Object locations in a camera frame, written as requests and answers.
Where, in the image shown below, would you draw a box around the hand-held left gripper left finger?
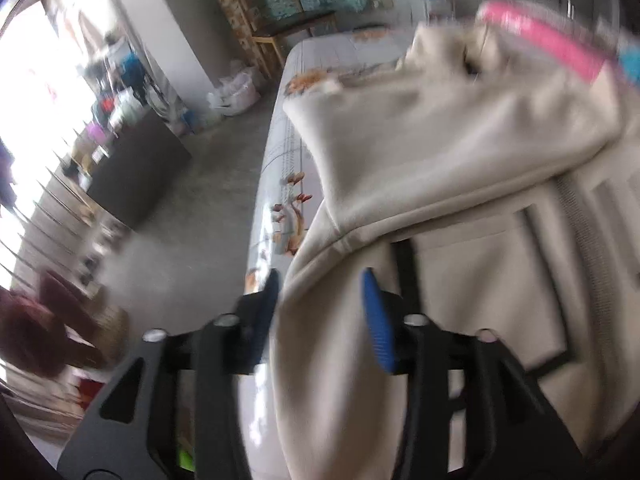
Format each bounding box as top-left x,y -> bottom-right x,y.
56,269 -> 281,480

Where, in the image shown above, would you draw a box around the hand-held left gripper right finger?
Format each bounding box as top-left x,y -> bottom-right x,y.
361,267 -> 586,480

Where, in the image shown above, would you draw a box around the beige zip jacket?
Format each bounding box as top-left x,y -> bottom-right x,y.
272,7 -> 640,476

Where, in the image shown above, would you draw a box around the bed with printed sheet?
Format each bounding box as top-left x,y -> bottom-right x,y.
235,27 -> 431,480

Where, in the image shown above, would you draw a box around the black cabinet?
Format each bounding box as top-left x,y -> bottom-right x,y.
75,110 -> 193,231

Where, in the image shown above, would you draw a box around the white plastic bags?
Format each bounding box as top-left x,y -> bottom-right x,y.
207,60 -> 263,116

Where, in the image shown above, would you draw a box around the wooden chair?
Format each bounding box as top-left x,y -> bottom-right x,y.
227,0 -> 337,78

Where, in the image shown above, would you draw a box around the patterned wooden shelf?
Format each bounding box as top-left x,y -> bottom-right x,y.
217,0 -> 261,76

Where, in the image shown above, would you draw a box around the pink floral blanket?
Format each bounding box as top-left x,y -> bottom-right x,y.
477,0 -> 640,86

